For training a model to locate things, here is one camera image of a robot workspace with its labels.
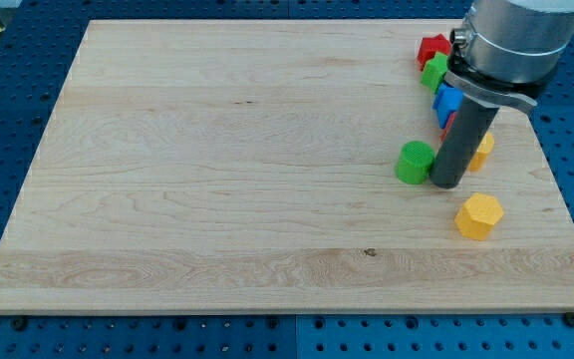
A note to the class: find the yellow block behind rod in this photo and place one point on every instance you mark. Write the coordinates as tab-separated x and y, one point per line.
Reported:
482	153

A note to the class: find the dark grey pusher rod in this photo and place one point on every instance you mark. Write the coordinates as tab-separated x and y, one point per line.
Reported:
472	121

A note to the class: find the green cube block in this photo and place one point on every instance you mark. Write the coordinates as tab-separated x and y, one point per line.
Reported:
434	70

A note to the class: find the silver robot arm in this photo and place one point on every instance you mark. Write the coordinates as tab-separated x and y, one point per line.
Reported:
505	52

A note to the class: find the red block top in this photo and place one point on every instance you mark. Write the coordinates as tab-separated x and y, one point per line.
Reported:
429	46

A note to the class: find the green cylinder block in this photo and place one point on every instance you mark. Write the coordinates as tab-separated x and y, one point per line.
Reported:
414	162

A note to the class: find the yellow hexagon block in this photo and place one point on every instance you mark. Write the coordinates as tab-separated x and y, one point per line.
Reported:
478	216

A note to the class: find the blue block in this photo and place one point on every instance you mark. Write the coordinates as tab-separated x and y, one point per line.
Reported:
447	101

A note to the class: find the wooden board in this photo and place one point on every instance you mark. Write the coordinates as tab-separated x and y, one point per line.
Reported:
247	166

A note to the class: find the red block behind rod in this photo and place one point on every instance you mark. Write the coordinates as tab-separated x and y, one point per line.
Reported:
447	126

